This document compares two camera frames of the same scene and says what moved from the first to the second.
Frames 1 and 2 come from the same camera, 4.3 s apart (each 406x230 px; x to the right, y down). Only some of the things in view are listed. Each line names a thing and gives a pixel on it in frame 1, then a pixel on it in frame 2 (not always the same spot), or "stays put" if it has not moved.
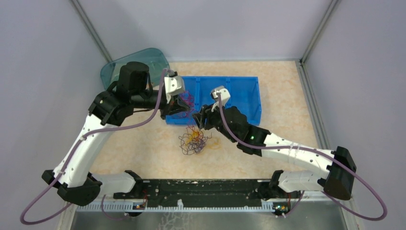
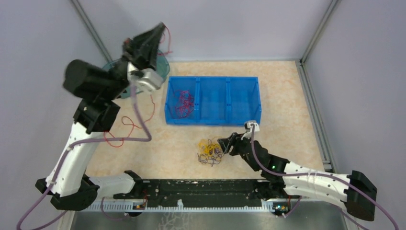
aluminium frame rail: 200,189 stays put
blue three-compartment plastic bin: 243,91 stays put
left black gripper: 175,105 to 142,49
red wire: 186,95 stays put
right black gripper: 207,114 to 226,143
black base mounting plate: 240,193 stays put
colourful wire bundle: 193,142 to 209,152
